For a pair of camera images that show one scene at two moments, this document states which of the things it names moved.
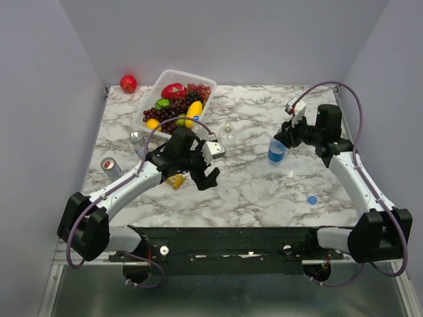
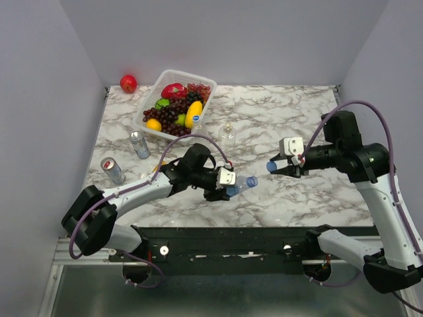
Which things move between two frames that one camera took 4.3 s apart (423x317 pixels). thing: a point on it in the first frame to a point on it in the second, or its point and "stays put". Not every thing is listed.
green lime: x=182 y=121 stays put
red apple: x=128 y=83 stays put
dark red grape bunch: x=172 y=109 stays put
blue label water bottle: x=276 y=152 to x=242 y=183
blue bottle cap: x=312 y=200 to x=271 y=166
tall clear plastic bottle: x=227 y=135 stays put
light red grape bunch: x=204 y=91 stays put
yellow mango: x=195 y=109 stays put
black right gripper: x=289 y=129 to x=293 y=171
